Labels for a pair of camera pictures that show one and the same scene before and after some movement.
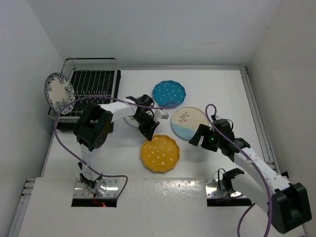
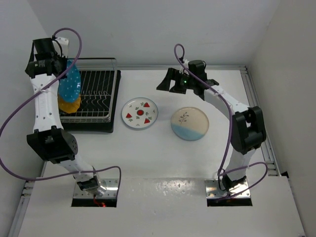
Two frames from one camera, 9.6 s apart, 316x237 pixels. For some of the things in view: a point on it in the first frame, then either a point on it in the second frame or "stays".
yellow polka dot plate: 161,154 → 69,107
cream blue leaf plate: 185,122 stays
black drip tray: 97,87 stays
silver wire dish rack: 94,80 stays
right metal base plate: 213,190 stays
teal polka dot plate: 168,91 → 69,89
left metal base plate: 103,187 stays
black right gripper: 202,130 → 165,85
